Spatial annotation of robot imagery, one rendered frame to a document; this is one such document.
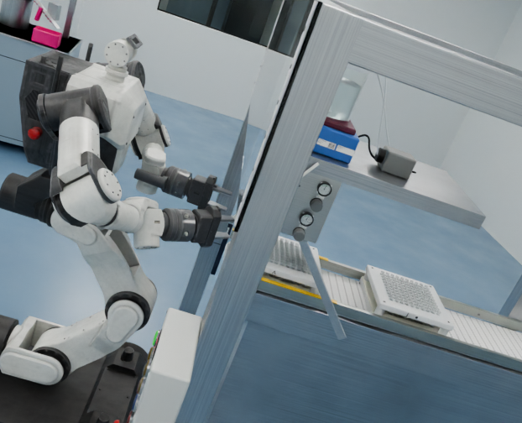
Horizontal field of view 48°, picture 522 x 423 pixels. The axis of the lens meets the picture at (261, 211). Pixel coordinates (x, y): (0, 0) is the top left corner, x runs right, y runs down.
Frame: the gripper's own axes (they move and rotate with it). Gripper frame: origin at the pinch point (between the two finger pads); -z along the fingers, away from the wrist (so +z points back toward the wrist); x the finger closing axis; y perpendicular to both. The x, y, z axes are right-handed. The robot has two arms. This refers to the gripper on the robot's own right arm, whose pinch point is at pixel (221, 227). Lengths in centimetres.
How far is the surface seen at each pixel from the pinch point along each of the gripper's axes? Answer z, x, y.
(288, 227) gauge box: -11.6, -7.9, 13.0
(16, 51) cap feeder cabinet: 2, 30, -268
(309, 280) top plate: -25.1, 8.2, 15.2
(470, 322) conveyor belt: -89, 16, 31
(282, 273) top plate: -18.0, 8.4, 10.9
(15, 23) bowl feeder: 0, 18, -293
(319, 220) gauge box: -17.6, -12.8, 16.8
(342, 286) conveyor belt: -47, 15, 9
